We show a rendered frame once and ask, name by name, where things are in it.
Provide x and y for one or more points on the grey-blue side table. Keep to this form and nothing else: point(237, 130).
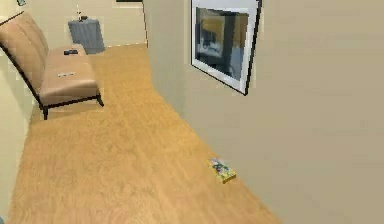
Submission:
point(86, 36)

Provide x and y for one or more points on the black remote control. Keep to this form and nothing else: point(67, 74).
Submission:
point(70, 52)

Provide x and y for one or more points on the black-framed wall picture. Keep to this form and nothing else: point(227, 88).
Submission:
point(222, 43)

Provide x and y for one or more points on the beige sofa with black frame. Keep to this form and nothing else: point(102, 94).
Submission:
point(63, 80)

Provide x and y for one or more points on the white and black table lamp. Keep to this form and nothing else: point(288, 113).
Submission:
point(79, 14)

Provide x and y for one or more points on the yellow colourful box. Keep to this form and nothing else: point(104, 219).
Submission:
point(221, 170)

